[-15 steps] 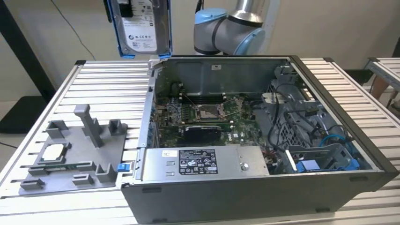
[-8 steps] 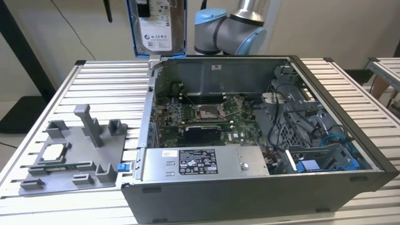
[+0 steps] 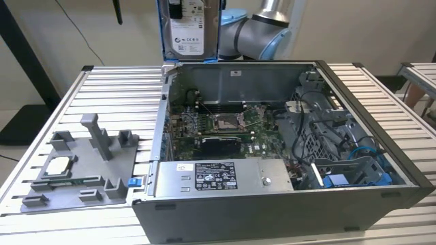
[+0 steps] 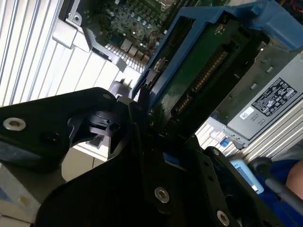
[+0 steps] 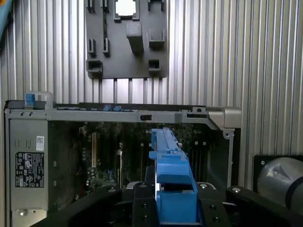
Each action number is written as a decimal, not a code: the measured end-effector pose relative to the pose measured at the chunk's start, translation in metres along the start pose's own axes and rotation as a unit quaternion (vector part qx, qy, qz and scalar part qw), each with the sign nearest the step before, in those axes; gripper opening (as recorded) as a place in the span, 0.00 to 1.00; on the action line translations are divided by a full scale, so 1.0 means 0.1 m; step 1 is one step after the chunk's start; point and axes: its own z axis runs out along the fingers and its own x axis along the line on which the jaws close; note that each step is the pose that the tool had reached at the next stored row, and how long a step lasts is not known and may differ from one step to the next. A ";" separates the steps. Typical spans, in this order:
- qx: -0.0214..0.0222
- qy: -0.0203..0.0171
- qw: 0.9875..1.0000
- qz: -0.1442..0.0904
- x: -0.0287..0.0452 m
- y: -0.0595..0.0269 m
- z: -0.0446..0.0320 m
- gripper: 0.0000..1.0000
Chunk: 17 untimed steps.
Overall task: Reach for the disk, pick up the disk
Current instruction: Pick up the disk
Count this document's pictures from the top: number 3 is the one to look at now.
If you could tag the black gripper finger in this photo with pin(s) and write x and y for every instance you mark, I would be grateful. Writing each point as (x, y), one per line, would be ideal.
(174, 10)

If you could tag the hard disk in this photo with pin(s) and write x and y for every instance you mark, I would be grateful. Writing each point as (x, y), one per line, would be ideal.
(190, 38)

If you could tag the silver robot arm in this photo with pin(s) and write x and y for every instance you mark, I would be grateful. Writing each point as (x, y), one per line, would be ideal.
(252, 33)

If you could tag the gray metal disk bay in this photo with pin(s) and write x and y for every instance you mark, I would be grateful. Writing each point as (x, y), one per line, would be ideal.
(326, 112)

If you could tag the black slim antenna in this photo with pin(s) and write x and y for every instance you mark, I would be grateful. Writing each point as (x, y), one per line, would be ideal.
(117, 12)

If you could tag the CPU socket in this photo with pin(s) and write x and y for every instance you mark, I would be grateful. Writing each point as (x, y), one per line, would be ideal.
(224, 123)

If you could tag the black graphics card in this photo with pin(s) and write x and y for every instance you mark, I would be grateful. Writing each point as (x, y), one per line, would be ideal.
(218, 148)

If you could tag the green motherboard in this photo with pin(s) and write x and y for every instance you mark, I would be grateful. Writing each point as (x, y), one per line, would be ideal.
(265, 137)

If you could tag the black monitor stand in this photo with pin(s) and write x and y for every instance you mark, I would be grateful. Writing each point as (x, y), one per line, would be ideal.
(24, 122)

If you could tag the gray plastic parts rack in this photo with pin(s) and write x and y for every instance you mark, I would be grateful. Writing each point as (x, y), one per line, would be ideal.
(85, 163)

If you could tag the blue case latch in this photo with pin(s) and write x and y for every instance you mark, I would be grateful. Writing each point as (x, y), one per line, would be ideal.
(132, 181)

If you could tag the silver CPU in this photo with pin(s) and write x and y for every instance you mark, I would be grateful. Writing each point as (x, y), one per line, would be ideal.
(58, 167)

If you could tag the gray power supply unit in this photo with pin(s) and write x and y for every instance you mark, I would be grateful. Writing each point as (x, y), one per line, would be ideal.
(248, 189)

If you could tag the green RAM stick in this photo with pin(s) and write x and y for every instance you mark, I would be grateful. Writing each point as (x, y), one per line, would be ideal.
(76, 182)

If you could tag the metal slat table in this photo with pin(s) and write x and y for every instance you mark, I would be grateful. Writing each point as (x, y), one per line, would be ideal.
(424, 74)

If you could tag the tan wooden leg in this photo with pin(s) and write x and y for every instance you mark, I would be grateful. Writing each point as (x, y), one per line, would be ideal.
(413, 95)

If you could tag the black open PC case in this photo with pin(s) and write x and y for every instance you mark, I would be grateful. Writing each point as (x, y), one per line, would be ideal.
(237, 219)

